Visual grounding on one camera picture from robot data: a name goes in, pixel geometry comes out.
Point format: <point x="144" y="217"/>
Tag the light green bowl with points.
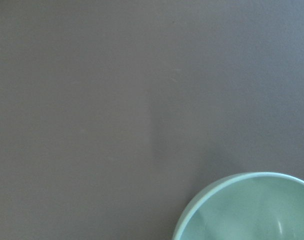
<point x="245" y="206"/>

